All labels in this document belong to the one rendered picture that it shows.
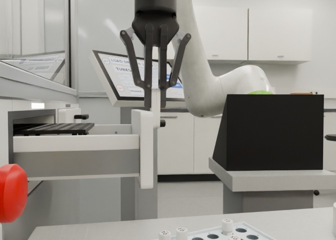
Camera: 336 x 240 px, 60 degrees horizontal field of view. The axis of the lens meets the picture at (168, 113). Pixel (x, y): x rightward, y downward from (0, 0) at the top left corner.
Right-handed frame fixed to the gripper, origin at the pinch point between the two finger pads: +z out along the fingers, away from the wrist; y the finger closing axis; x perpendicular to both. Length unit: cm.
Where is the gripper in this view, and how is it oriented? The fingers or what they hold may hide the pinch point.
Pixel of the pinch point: (155, 108)
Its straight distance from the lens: 52.3
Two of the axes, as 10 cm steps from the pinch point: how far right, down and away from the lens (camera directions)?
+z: -0.1, 10.0, 0.2
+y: 9.9, 0.0, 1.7
